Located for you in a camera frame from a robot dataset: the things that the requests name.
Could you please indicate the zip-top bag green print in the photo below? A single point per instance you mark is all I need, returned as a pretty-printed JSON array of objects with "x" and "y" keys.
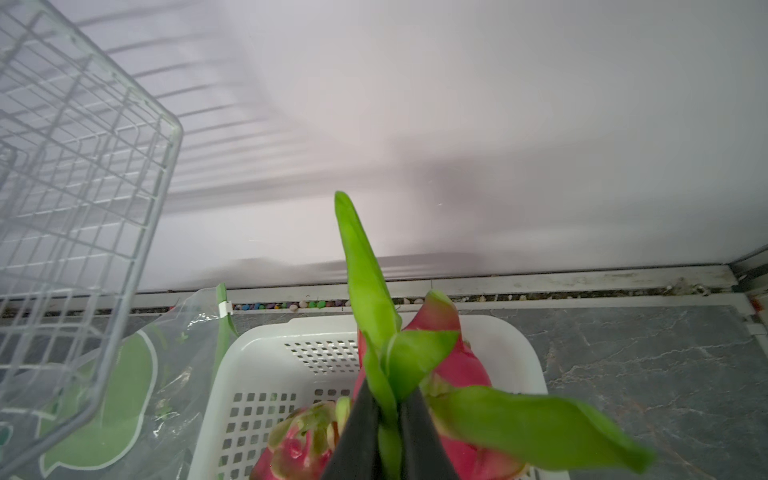
[{"x": 120, "y": 396}]

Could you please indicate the white wire wall shelf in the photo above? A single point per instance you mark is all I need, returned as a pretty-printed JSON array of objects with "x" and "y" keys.
[{"x": 87, "y": 156}]

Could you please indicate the white plastic basket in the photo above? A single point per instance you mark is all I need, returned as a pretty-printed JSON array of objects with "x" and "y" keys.
[{"x": 273, "y": 370}]

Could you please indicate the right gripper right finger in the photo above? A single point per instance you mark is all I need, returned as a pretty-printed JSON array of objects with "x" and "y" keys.
[{"x": 423, "y": 456}]

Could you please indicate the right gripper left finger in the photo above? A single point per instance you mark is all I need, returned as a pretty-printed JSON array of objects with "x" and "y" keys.
[{"x": 357, "y": 456}]

